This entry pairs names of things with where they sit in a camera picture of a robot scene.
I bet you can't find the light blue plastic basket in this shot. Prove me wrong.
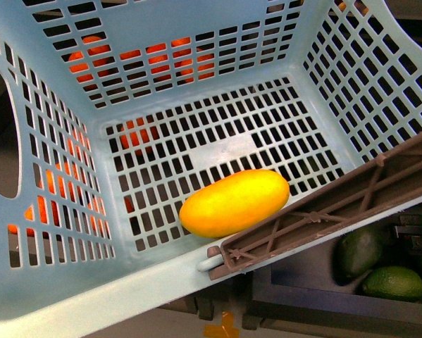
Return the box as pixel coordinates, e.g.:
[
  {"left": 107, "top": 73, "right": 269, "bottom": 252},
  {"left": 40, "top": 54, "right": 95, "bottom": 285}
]
[{"left": 0, "top": 1, "right": 422, "bottom": 337}]

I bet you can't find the dark green avocado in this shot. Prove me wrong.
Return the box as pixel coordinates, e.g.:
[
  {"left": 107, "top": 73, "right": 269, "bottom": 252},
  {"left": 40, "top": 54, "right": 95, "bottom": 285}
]
[{"left": 334, "top": 227, "right": 383, "bottom": 280}]

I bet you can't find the green avocado lower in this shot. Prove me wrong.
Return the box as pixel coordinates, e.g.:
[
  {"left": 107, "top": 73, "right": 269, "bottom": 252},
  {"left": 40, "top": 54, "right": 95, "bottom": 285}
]
[{"left": 361, "top": 266, "right": 422, "bottom": 302}]

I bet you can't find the yellow mango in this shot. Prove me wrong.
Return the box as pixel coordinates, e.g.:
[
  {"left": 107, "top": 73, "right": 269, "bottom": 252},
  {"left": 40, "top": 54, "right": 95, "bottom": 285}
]
[{"left": 179, "top": 169, "right": 290, "bottom": 238}]

